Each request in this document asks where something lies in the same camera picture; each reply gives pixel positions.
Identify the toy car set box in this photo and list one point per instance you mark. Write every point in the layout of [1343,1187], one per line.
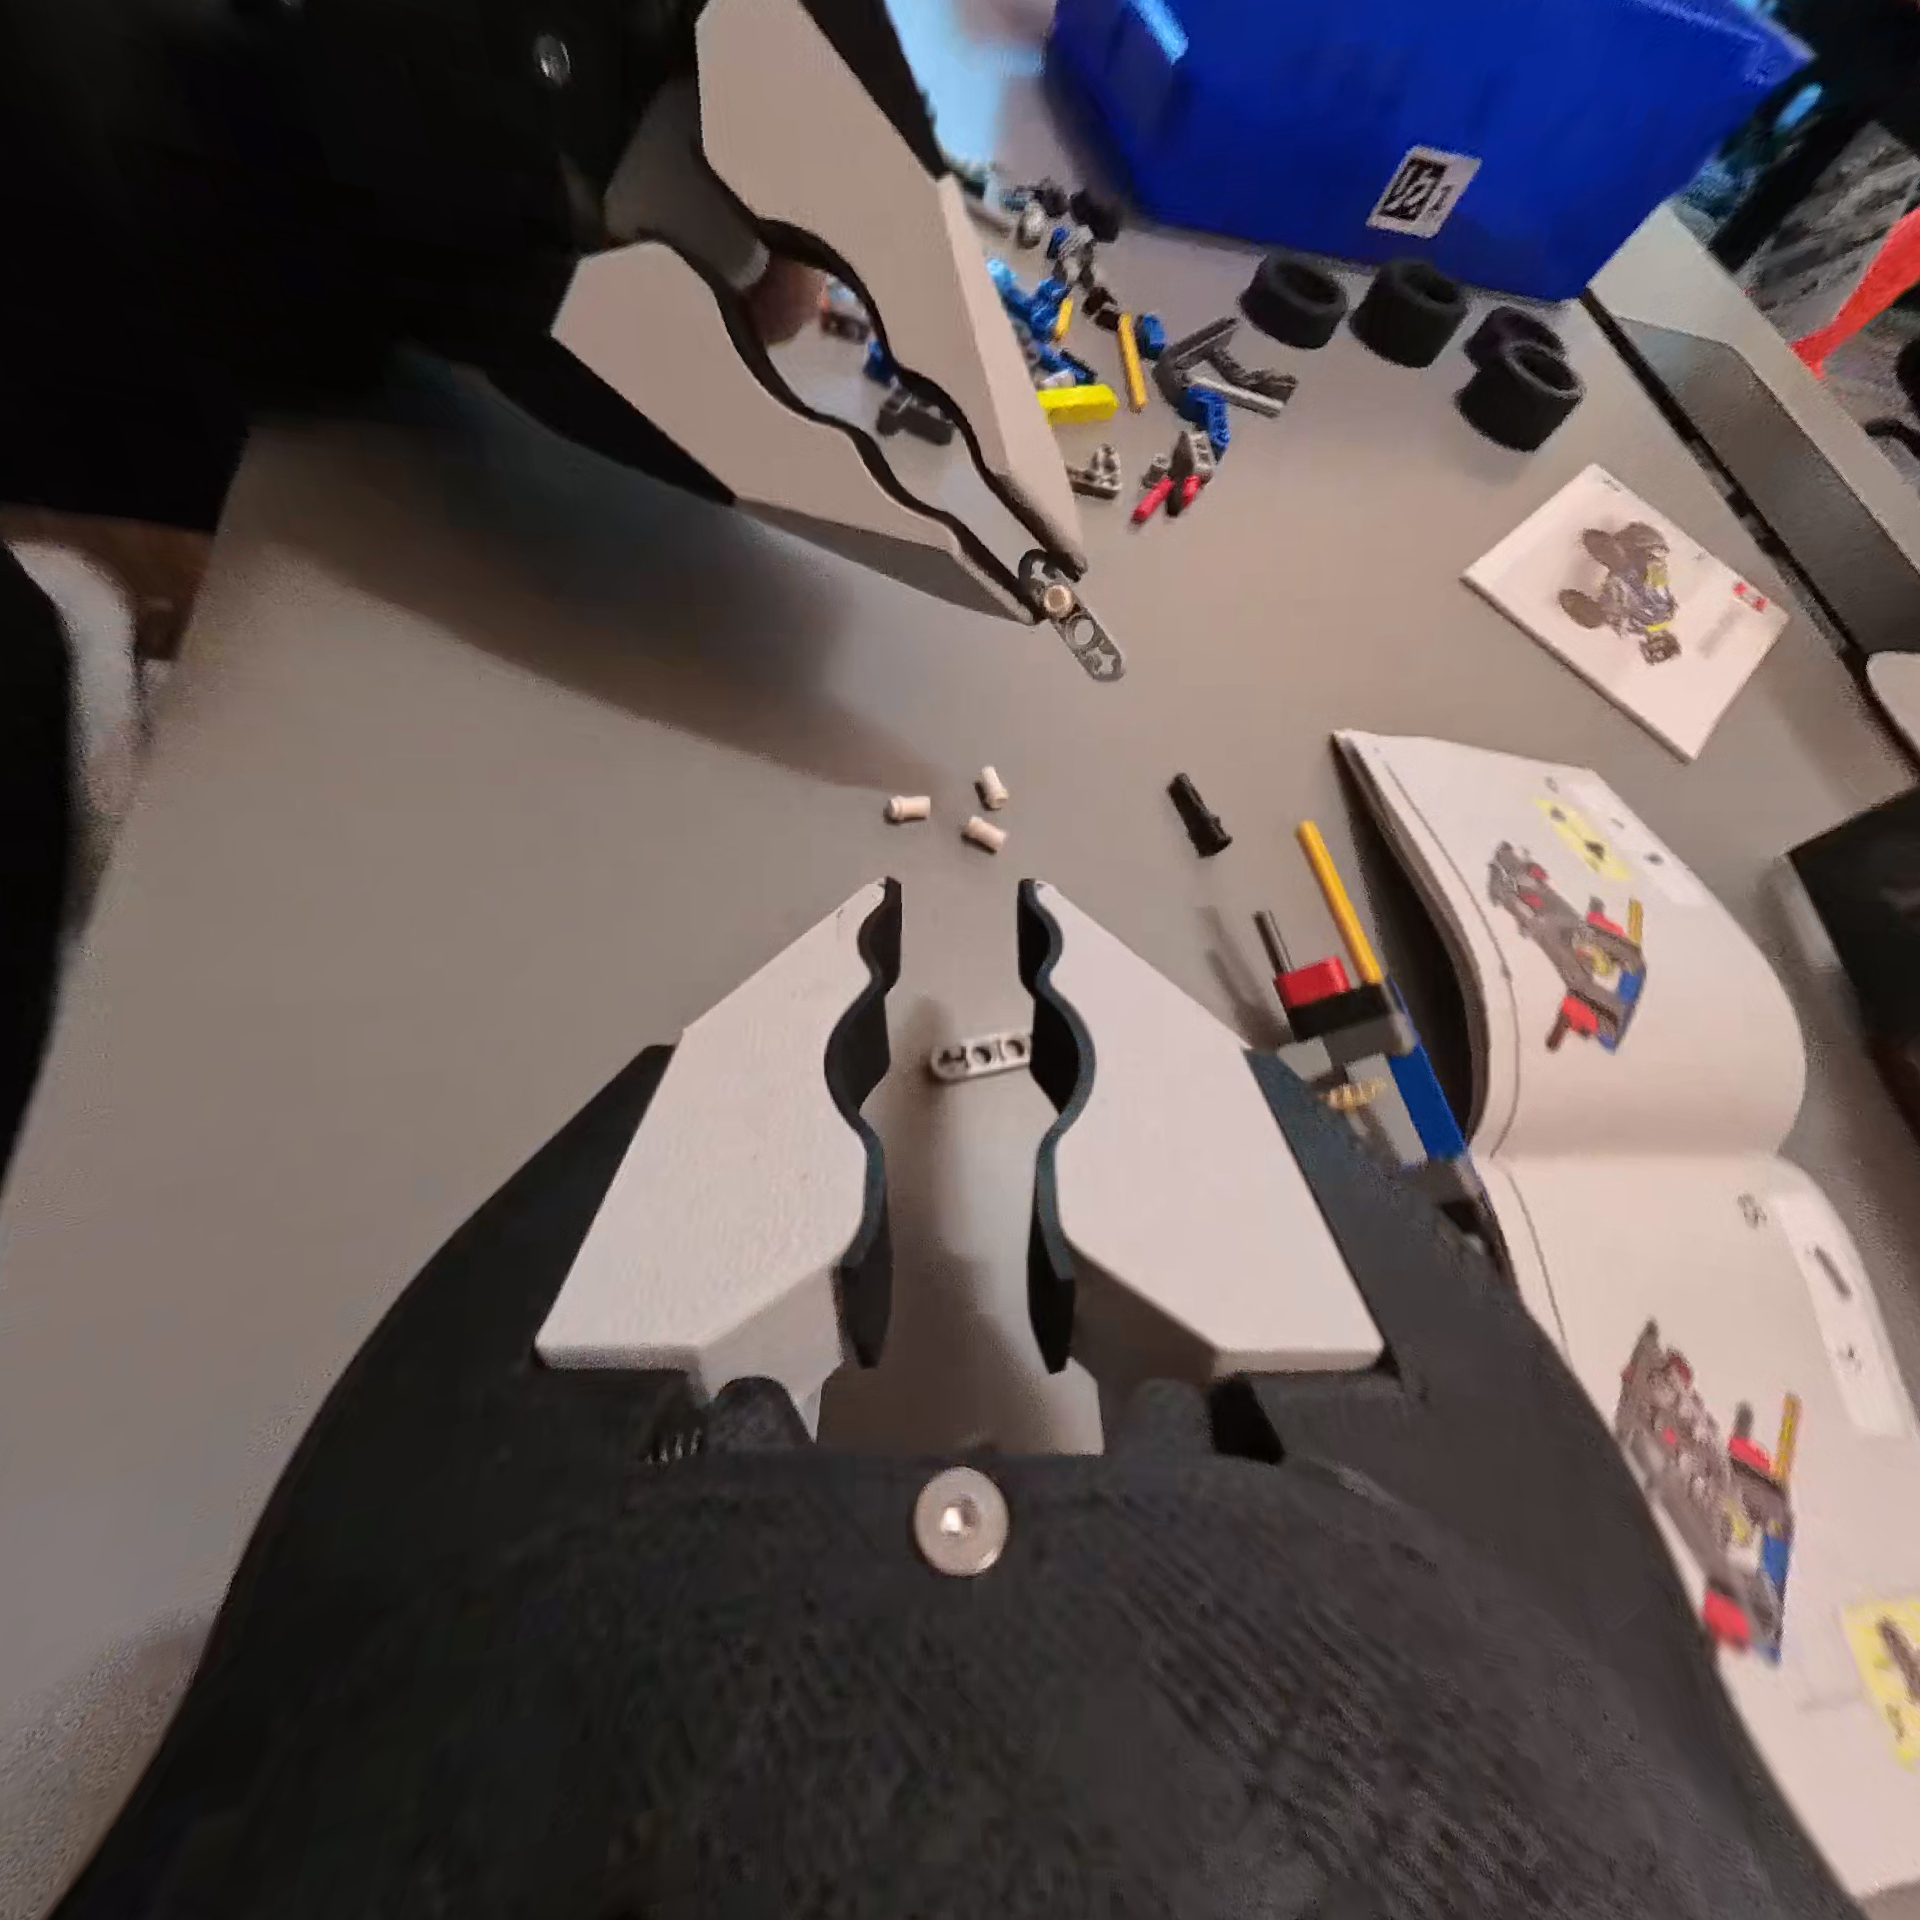
[1866,900]

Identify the partly built toy car chassis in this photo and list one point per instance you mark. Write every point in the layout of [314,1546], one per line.
[1351,1022]

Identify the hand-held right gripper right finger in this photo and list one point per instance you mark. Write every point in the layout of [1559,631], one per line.
[1212,1214]

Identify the open instruction book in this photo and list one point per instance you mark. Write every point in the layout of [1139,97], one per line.
[1648,1050]

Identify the black toy tyre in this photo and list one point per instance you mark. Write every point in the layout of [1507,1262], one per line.
[1507,326]
[1523,396]
[1294,294]
[1411,310]

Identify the small instruction booklet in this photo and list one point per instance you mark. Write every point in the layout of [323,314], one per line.
[1629,597]

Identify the light grey thin beam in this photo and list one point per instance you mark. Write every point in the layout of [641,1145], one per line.
[984,1056]

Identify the dark grey thin beam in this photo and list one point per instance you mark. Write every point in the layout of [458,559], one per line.
[1093,646]

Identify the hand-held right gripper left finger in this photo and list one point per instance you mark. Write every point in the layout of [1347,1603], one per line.
[706,1202]

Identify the black connector pin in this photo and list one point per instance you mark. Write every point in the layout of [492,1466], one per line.
[1199,817]

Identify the pile of loose building pieces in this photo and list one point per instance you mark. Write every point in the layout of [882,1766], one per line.
[1080,403]

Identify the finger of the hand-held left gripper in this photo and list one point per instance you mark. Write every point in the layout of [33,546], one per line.
[677,377]
[872,195]

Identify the person's left hand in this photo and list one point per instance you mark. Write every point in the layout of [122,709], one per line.
[783,299]

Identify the blue bin with white papers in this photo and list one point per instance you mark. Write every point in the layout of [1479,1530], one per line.
[1428,132]

